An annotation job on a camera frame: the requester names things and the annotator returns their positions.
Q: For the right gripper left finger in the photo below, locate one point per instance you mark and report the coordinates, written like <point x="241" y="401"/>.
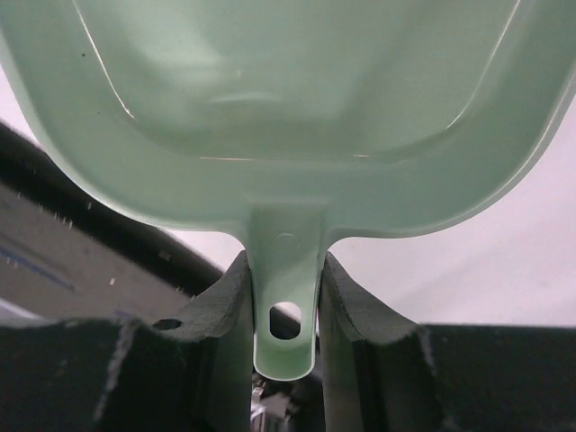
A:
<point x="190" y="372"/>

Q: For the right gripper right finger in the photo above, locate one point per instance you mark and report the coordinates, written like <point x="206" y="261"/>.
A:
<point x="385" y="372"/>

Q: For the green dustpan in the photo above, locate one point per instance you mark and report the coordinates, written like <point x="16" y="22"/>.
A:
<point x="291" y="125"/>

